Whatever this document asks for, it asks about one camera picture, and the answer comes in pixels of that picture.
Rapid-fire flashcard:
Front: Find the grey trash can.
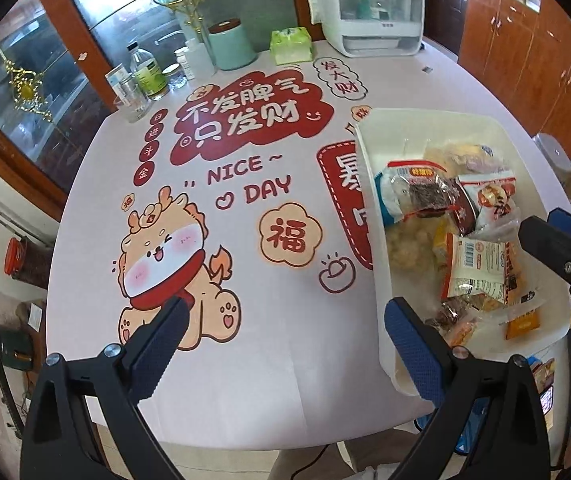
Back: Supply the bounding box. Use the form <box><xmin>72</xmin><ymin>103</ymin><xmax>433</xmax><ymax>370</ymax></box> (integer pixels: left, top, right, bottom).
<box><xmin>533</xmin><ymin>132</ymin><xmax>571</xmax><ymax>187</ymax></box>

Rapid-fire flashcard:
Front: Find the brown wooden sideboard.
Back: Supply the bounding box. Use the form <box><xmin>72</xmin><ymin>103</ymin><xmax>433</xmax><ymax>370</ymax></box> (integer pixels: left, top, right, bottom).
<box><xmin>458</xmin><ymin>0</ymin><xmax>571</xmax><ymax>161</ymax></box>

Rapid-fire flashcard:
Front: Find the red plastic container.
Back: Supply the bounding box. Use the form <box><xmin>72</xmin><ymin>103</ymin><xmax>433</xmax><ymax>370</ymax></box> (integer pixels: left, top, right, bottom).
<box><xmin>4</xmin><ymin>237</ymin><xmax>24</xmax><ymax>277</ymax></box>

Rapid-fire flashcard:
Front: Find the clear puffed rice ball packet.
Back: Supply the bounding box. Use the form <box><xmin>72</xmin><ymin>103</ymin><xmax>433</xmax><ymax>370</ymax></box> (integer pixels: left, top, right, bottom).
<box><xmin>384</xmin><ymin>217</ymin><xmax>441</xmax><ymax>274</ymax></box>

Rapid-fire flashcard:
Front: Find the clear packet orange snack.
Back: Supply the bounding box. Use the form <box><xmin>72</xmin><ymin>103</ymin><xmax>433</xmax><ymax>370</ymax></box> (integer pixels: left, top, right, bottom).
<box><xmin>445</xmin><ymin>320</ymin><xmax>489</xmax><ymax>349</ymax></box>

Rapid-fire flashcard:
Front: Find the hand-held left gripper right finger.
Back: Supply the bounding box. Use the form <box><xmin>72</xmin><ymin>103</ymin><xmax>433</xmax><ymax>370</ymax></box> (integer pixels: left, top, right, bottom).
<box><xmin>383</xmin><ymin>296</ymin><xmax>561</xmax><ymax>480</ymax></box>

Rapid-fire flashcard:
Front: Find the mint green canister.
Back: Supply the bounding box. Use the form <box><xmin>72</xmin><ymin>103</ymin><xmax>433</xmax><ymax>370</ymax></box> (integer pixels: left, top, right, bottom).
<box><xmin>207</xmin><ymin>19</ymin><xmax>258</xmax><ymax>72</ymax></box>

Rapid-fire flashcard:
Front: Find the small white blue box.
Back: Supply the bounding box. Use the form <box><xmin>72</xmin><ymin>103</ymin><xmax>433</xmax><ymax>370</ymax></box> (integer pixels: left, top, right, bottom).
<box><xmin>104</xmin><ymin>67</ymin><xmax>127</xmax><ymax>96</ymax></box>

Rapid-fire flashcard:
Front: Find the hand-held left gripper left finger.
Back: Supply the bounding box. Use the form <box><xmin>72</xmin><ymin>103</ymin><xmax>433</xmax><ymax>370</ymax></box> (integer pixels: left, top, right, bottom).
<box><xmin>20</xmin><ymin>296</ymin><xmax>190</xmax><ymax>480</ymax></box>

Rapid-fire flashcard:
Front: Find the small yellow snack packet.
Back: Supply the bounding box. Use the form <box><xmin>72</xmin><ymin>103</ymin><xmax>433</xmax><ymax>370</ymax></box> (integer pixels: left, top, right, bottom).
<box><xmin>495</xmin><ymin>305</ymin><xmax>546</xmax><ymax>342</ymax></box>

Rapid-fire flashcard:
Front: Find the white packet red print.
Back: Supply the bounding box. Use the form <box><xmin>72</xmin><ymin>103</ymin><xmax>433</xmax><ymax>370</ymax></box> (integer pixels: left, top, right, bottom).
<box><xmin>458</xmin><ymin>172</ymin><xmax>521</xmax><ymax>233</ymax></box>

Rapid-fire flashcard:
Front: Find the clear bottle green label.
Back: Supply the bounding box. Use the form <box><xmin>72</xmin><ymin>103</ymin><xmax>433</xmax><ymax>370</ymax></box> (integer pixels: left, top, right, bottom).
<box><xmin>126</xmin><ymin>42</ymin><xmax>170</xmax><ymax>100</ymax></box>

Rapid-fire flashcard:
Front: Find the white squeeze bottle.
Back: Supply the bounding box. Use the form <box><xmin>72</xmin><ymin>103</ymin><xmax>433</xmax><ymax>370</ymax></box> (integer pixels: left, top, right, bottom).
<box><xmin>183</xmin><ymin>40</ymin><xmax>216</xmax><ymax>81</ymax></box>

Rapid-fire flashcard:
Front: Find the green tissue pack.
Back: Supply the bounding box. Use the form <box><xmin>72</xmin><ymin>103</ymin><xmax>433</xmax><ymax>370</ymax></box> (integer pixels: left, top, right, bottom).
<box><xmin>270</xmin><ymin>27</ymin><xmax>313</xmax><ymax>66</ymax></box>

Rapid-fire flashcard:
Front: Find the small gold flower ornament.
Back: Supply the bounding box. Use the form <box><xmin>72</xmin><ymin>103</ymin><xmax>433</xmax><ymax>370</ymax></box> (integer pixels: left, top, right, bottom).
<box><xmin>0</xmin><ymin>45</ymin><xmax>54</xmax><ymax>124</ymax></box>

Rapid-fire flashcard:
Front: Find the white plastic bin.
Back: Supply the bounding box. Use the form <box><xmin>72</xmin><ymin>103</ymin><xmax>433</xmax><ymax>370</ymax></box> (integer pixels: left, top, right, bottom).
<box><xmin>354</xmin><ymin>106</ymin><xmax>571</xmax><ymax>396</ymax></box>

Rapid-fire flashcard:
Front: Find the dark wooden door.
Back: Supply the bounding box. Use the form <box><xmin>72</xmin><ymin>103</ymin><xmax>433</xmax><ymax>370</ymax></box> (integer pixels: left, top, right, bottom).
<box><xmin>415</xmin><ymin>0</ymin><xmax>471</xmax><ymax>63</ymax></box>

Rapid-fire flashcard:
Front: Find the red white cookie packet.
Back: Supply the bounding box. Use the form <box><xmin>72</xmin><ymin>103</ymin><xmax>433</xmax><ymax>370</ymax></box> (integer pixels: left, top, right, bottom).
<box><xmin>440</xmin><ymin>232</ymin><xmax>514</xmax><ymax>306</ymax></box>

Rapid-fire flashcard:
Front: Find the clear glass cup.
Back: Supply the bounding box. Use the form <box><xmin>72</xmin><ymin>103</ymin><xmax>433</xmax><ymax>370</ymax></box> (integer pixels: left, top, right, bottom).
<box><xmin>113</xmin><ymin>72</ymin><xmax>147</xmax><ymax>124</ymax></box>

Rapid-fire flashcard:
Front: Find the blue white snack packet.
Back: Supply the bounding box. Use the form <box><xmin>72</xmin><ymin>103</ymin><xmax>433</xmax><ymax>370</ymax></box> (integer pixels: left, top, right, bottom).
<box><xmin>374</xmin><ymin>169</ymin><xmax>416</xmax><ymax>228</ymax></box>

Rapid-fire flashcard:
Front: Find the white countertop sterilizer cabinet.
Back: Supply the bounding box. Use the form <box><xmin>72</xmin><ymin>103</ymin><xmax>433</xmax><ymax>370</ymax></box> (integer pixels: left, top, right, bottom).
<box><xmin>304</xmin><ymin>0</ymin><xmax>441</xmax><ymax>58</ymax></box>

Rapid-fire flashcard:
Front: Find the wooden glass-door cabinet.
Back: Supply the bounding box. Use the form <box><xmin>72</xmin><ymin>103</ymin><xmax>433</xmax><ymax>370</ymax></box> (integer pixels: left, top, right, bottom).
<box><xmin>0</xmin><ymin>0</ymin><xmax>326</xmax><ymax>221</ymax></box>

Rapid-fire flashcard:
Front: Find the small glass jar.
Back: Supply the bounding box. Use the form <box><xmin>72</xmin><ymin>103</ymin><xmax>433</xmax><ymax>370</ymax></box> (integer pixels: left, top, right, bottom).
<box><xmin>160</xmin><ymin>65</ymin><xmax>186</xmax><ymax>89</ymax></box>

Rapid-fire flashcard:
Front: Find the red label date packet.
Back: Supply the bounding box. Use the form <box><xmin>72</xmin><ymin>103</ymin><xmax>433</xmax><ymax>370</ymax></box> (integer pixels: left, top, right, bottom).
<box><xmin>387</xmin><ymin>159</ymin><xmax>461</xmax><ymax>219</ymax></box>

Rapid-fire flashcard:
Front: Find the small white pill bottle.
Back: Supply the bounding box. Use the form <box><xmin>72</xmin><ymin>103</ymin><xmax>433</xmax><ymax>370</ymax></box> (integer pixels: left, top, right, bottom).
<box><xmin>174</xmin><ymin>47</ymin><xmax>192</xmax><ymax>81</ymax></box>

